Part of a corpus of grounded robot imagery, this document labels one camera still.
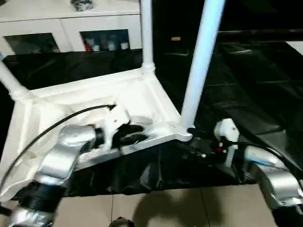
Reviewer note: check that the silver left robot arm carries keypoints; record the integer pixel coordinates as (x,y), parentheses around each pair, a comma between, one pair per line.
(61,151)

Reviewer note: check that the white flat panel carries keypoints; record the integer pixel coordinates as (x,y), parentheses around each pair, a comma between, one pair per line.
(294,47)

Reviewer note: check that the white plastic table top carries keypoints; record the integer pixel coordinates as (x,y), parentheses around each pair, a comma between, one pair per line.
(71,99)

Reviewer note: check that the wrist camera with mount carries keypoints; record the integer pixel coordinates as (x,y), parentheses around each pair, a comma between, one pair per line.
(227,130)
(116,118)

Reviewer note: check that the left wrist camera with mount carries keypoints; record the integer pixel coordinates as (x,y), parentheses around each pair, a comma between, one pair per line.
(116,118)

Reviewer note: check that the small beige label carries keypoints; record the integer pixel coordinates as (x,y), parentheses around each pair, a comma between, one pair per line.
(175,38)

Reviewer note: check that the red toy figure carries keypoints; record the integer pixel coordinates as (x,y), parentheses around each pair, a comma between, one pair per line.
(87,46)

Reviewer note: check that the black work mat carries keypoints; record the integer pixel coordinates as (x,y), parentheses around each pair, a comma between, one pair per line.
(248,94)

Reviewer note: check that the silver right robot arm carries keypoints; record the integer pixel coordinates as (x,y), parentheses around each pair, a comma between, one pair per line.
(272,170)

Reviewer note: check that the white cabinet with glass doors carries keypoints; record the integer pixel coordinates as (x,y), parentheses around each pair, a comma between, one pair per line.
(71,21)

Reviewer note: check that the white plastic table leg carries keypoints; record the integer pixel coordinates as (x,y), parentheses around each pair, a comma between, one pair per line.
(146,30)
(203,59)
(10,78)

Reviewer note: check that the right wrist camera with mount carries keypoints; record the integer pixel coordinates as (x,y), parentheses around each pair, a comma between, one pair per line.
(227,130)

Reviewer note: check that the dark brown round object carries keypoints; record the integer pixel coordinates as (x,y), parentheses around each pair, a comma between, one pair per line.
(122,222)

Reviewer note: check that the black low shelf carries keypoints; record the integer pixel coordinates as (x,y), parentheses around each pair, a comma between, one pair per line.
(248,33)

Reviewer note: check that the clear bag of dark parts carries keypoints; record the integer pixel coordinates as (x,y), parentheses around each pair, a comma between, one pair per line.
(81,3)

